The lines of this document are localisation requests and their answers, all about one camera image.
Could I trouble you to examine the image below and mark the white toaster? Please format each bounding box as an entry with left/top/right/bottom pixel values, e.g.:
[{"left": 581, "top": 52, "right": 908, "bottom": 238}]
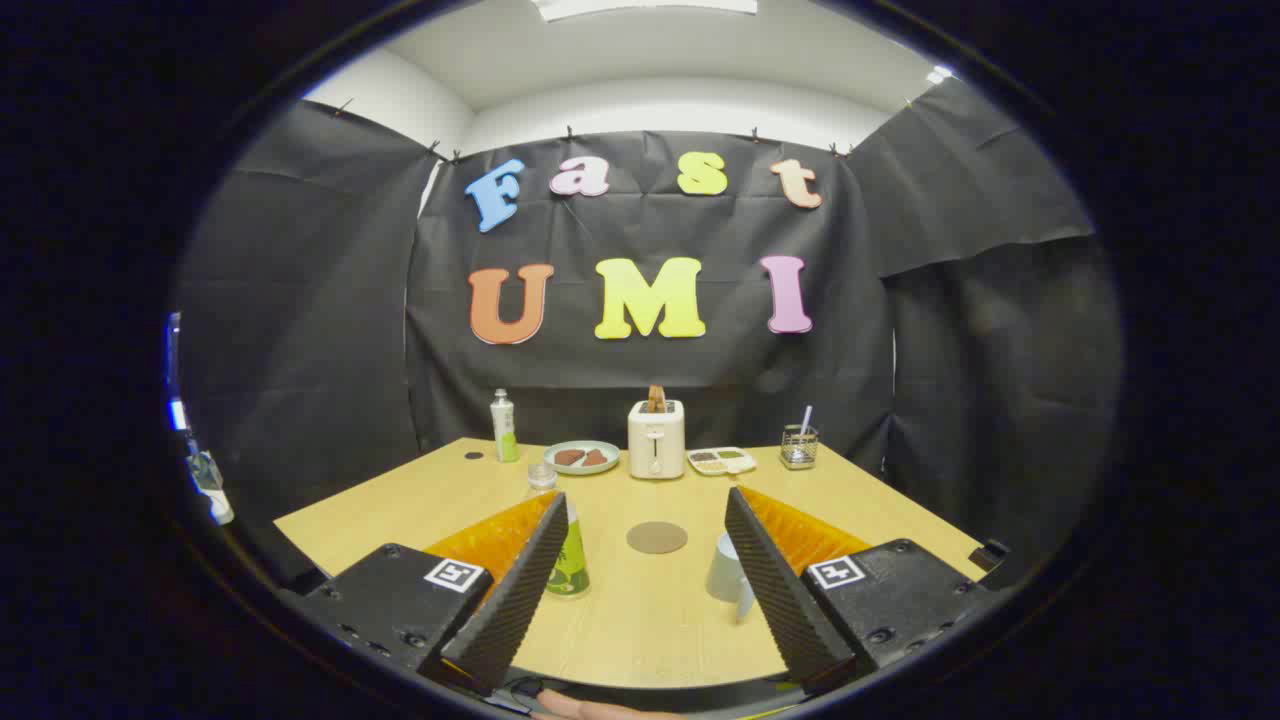
[{"left": 627, "top": 399, "right": 687, "bottom": 481}]

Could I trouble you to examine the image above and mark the long ceiling light panel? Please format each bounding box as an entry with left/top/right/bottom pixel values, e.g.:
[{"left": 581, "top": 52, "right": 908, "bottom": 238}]
[{"left": 530, "top": 0, "right": 759, "bottom": 23}]

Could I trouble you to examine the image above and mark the wooden table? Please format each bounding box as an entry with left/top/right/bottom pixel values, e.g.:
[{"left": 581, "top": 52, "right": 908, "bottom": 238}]
[{"left": 273, "top": 437, "right": 989, "bottom": 691}]

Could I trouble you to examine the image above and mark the wire mesh holder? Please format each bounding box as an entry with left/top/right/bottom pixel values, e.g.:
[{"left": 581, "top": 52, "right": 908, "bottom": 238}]
[{"left": 780, "top": 424, "right": 820, "bottom": 471}]

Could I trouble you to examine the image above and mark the white and green bottle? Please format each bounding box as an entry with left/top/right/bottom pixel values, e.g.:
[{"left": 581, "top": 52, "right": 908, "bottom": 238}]
[{"left": 489, "top": 388, "right": 522, "bottom": 464}]

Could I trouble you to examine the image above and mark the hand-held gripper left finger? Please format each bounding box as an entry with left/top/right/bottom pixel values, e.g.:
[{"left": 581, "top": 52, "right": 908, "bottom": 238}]
[{"left": 290, "top": 490, "right": 571, "bottom": 696}]

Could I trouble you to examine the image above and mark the white and blue object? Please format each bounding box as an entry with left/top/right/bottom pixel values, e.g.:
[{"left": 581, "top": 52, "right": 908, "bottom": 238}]
[{"left": 190, "top": 450, "right": 236, "bottom": 526}]

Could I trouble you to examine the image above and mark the pale green plate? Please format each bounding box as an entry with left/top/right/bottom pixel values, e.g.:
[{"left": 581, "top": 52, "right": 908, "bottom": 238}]
[{"left": 543, "top": 440, "right": 622, "bottom": 476}]

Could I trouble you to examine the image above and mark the bright blue screen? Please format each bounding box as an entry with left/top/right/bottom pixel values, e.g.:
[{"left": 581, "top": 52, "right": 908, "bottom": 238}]
[{"left": 165, "top": 312, "right": 191, "bottom": 433}]

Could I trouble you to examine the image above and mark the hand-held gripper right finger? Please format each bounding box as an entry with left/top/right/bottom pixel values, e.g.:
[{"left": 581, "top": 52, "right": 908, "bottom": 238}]
[{"left": 724, "top": 486, "right": 1001, "bottom": 693}]

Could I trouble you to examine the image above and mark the round brown coaster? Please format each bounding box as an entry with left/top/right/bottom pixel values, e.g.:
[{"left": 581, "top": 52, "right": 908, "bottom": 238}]
[{"left": 627, "top": 521, "right": 689, "bottom": 555}]

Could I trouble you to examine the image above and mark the green label juice bottle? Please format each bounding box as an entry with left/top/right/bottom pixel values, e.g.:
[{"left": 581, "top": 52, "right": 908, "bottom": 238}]
[{"left": 527, "top": 462, "right": 593, "bottom": 599}]

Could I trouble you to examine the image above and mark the pale blue cup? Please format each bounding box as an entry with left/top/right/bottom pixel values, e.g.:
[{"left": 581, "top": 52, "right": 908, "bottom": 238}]
[{"left": 704, "top": 531, "right": 758, "bottom": 625}]

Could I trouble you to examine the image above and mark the white divided snack tray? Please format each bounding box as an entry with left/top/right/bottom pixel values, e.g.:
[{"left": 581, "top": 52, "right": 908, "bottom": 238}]
[{"left": 686, "top": 446, "right": 758, "bottom": 477}]

